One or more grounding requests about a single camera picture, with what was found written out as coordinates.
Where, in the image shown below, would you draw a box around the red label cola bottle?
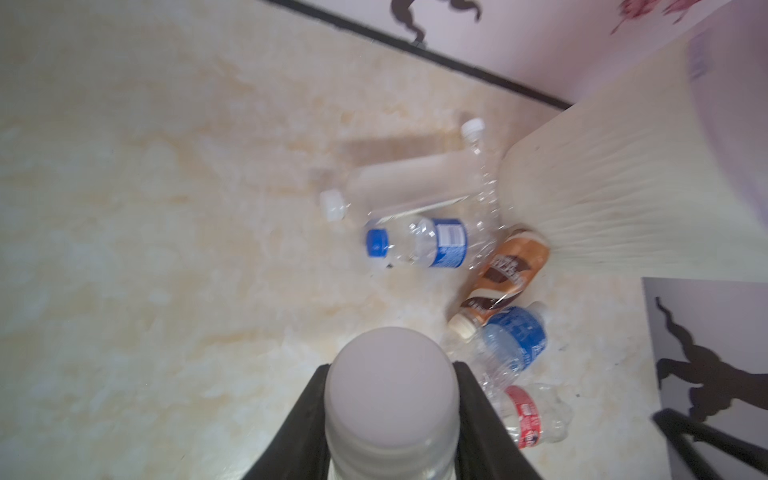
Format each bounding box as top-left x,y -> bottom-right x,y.
494,383 -> 573,449

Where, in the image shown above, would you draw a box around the clear bottle with white cap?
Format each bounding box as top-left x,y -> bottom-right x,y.
460,117 -> 504,239

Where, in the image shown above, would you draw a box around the blue label water bottle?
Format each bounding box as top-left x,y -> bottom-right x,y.
463,301 -> 551,394

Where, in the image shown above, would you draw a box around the crushed orange coffee bottle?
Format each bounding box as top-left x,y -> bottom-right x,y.
447,225 -> 550,340

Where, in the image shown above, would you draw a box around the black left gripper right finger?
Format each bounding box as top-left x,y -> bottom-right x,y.
453,362 -> 540,480

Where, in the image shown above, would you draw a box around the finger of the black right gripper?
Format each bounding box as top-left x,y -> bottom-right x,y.
652,407 -> 768,480

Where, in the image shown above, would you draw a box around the clear bottle with blue cap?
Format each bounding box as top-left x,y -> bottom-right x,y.
365,215 -> 497,269

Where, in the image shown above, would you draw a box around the white bin with purple liner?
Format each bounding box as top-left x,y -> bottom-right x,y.
497,1 -> 767,282

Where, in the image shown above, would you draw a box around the flat clear white cap bottle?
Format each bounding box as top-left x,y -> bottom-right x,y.
319,150 -> 480,227

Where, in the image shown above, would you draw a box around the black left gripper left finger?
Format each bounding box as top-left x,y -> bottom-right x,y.
243,364 -> 331,480

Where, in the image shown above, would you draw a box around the clear bottle with green cap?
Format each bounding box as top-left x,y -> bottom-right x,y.
324,327 -> 460,479

